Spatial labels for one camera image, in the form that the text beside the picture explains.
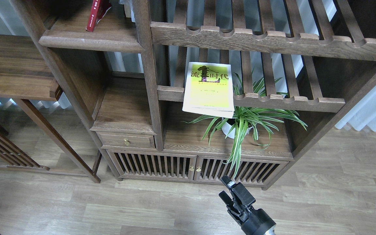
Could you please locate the green spider plant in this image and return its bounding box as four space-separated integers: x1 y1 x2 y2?
184 77 307 177

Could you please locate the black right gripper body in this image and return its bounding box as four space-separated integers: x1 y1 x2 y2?
228 208 276 235

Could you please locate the red book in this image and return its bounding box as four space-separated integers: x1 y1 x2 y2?
86 0 112 32

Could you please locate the wooden side table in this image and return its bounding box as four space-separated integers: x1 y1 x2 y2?
0 35 101 183

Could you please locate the yellow green book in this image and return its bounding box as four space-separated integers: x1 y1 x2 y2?
182 62 234 118

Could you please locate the dark wooden bookshelf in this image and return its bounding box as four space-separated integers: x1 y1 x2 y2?
10 0 376 190

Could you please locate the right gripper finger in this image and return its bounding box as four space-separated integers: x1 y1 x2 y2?
221 176 256 211
218 191 236 214

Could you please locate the brass drawer knob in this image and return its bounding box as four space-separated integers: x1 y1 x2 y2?
123 138 130 146

